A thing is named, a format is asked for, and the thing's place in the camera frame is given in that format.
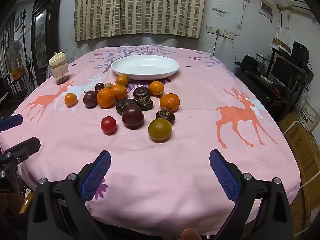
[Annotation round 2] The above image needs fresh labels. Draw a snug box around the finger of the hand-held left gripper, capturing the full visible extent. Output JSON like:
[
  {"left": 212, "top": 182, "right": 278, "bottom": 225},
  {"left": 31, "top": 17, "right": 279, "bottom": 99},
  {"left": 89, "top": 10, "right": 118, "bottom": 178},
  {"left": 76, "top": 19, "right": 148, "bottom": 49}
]
[
  {"left": 0, "top": 137, "right": 41, "bottom": 193},
  {"left": 0, "top": 114, "right": 24, "bottom": 132}
]

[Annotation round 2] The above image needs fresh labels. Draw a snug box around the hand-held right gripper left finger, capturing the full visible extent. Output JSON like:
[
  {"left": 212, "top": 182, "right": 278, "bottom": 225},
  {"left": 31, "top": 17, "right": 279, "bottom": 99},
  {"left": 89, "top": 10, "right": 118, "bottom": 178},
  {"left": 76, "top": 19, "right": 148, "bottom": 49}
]
[{"left": 27, "top": 150, "right": 112, "bottom": 240}]

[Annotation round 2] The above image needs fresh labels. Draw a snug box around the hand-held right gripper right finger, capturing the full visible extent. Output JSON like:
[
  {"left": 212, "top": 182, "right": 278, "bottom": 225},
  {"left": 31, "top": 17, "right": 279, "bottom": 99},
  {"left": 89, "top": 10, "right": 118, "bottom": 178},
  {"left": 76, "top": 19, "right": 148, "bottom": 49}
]
[{"left": 209, "top": 149, "right": 293, "bottom": 240}]

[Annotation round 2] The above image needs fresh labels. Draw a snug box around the red tomato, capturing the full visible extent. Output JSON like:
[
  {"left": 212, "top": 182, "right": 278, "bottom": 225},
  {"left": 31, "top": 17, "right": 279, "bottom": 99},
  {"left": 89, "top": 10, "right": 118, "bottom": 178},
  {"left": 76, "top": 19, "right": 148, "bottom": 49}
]
[{"left": 101, "top": 116, "right": 117, "bottom": 135}]

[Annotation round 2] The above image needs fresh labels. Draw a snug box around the small orange mandarin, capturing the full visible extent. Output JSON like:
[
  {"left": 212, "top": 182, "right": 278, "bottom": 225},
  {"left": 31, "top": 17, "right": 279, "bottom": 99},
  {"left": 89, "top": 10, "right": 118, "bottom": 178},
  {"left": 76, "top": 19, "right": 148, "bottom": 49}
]
[{"left": 64, "top": 93, "right": 78, "bottom": 106}]

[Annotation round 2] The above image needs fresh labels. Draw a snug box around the large dark purple tomato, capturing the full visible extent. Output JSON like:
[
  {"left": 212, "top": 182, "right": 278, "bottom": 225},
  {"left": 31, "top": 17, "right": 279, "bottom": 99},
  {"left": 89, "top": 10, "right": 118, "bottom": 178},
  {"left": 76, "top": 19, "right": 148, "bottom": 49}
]
[{"left": 122, "top": 104, "right": 145, "bottom": 130}]

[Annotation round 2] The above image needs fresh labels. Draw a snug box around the dark water chestnut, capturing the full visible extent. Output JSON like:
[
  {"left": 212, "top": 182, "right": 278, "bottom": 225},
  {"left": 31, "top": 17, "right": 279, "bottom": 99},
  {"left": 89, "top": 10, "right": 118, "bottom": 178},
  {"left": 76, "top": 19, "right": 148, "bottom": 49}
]
[
  {"left": 115, "top": 99, "right": 138, "bottom": 115},
  {"left": 137, "top": 96, "right": 154, "bottom": 111},
  {"left": 133, "top": 86, "right": 151, "bottom": 99},
  {"left": 155, "top": 107, "right": 176, "bottom": 125}
]

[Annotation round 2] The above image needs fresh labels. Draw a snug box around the large orange mandarin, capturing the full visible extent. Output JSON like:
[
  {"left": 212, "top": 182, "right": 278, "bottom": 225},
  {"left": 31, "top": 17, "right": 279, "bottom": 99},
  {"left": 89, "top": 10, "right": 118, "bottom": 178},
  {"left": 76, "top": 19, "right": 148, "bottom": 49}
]
[{"left": 96, "top": 88, "right": 116, "bottom": 109}]

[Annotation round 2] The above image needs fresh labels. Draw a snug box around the green orange tomato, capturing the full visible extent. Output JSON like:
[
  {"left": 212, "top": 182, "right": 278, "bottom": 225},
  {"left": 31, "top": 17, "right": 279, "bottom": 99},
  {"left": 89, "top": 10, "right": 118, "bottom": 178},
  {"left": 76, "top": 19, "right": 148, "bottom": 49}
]
[{"left": 148, "top": 118, "right": 173, "bottom": 143}]

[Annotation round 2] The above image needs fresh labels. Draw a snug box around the white oval plate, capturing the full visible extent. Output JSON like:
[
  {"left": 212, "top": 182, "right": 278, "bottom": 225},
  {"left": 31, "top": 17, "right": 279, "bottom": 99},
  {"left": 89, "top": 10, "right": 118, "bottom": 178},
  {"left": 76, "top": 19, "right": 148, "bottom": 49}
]
[{"left": 111, "top": 55, "right": 180, "bottom": 81}]

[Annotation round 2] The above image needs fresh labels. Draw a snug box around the person's right hand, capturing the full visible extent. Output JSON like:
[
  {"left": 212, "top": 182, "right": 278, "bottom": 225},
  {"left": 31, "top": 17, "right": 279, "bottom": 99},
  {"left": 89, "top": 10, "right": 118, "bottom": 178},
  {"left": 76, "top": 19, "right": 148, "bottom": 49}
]
[{"left": 180, "top": 228, "right": 201, "bottom": 240}]

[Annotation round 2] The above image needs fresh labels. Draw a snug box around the pink deer printed tablecloth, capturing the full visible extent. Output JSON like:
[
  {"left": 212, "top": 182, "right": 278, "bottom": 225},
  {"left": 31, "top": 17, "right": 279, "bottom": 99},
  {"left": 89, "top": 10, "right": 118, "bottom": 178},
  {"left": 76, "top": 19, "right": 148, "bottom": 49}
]
[{"left": 0, "top": 44, "right": 301, "bottom": 228}]

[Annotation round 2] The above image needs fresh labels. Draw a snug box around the plastic jar with cream lid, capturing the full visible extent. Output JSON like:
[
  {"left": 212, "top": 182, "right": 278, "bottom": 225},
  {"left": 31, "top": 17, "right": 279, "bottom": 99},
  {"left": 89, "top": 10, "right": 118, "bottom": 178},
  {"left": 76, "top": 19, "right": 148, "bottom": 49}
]
[{"left": 49, "top": 51, "right": 70, "bottom": 85}]

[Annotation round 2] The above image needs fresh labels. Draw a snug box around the standing fan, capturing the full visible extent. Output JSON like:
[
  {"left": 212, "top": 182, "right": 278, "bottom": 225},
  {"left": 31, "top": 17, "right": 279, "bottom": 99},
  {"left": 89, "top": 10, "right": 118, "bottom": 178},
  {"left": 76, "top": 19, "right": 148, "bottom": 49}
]
[{"left": 10, "top": 39, "right": 23, "bottom": 58}]

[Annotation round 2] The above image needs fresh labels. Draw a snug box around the black metal coat stand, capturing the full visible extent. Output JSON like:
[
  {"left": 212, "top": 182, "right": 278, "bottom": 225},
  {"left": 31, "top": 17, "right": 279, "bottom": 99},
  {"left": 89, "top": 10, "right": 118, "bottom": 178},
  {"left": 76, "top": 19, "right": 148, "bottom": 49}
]
[{"left": 20, "top": 9, "right": 38, "bottom": 93}]

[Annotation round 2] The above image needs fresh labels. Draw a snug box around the clear plastic bag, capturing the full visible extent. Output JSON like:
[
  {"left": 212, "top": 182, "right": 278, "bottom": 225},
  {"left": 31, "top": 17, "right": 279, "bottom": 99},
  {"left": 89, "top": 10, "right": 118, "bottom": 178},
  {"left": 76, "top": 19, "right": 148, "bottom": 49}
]
[{"left": 64, "top": 47, "right": 87, "bottom": 64}]

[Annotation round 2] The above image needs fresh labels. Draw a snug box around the black desk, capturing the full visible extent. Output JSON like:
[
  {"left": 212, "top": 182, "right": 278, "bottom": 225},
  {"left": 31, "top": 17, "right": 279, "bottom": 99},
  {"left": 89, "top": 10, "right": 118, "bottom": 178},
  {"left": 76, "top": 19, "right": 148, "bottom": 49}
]
[{"left": 235, "top": 50, "right": 314, "bottom": 122}]

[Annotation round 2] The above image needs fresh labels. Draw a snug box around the dark wooden framed cabinet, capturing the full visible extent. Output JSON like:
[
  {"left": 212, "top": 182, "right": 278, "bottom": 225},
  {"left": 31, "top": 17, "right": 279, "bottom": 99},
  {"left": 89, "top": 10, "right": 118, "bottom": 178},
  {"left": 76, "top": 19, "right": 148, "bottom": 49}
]
[{"left": 30, "top": 0, "right": 64, "bottom": 69}]

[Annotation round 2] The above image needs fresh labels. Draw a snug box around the white bucket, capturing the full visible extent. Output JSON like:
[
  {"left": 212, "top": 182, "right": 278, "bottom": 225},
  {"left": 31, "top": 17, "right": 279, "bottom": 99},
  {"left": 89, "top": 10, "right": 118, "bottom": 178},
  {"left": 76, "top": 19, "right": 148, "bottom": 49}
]
[{"left": 298, "top": 97, "right": 320, "bottom": 132}]

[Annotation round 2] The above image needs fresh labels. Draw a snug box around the black hat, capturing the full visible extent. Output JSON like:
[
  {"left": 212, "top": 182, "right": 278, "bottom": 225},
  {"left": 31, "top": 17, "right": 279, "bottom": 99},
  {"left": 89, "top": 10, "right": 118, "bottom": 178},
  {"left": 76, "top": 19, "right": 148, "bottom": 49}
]
[{"left": 234, "top": 55, "right": 261, "bottom": 75}]

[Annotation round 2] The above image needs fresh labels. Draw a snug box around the computer monitor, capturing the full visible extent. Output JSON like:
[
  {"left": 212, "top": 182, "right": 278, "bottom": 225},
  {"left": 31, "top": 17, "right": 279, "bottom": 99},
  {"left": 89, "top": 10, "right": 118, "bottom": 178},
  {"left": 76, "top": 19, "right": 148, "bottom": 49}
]
[{"left": 269, "top": 55, "right": 301, "bottom": 88}]

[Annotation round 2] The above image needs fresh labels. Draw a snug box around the black speaker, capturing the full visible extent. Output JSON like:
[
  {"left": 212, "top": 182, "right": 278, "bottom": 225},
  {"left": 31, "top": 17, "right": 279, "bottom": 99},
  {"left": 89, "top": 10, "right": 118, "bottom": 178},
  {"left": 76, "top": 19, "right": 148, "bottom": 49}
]
[{"left": 291, "top": 41, "right": 310, "bottom": 61}]

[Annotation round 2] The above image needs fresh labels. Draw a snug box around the striped checked curtain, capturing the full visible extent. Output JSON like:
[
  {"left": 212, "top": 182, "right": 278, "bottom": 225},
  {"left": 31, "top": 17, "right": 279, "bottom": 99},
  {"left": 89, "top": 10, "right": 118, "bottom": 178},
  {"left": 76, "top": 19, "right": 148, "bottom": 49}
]
[{"left": 74, "top": 0, "right": 208, "bottom": 42}]

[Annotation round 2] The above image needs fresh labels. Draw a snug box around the white air conditioner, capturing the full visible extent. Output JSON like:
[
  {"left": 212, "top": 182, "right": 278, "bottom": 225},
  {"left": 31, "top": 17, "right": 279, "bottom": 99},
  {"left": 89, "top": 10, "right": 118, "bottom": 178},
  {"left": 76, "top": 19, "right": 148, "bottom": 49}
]
[{"left": 285, "top": 0, "right": 316, "bottom": 17}]

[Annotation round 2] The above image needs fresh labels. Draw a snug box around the white power cable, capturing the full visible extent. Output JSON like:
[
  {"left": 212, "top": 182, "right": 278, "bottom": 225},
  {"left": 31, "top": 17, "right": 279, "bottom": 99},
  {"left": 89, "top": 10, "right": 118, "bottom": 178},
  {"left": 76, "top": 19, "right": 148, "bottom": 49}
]
[{"left": 207, "top": 22, "right": 242, "bottom": 53}]

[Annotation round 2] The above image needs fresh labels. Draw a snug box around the wall socket strip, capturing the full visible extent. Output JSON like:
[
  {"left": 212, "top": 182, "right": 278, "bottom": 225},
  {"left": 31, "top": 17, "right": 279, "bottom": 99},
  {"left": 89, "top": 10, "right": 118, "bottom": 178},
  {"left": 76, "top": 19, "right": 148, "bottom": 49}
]
[{"left": 219, "top": 30, "right": 235, "bottom": 40}]

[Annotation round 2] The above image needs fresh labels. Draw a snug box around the white wall panel box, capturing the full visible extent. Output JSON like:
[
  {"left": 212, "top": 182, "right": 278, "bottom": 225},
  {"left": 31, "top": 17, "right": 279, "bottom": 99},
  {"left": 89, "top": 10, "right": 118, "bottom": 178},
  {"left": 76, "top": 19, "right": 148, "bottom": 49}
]
[{"left": 259, "top": 0, "right": 275, "bottom": 21}]

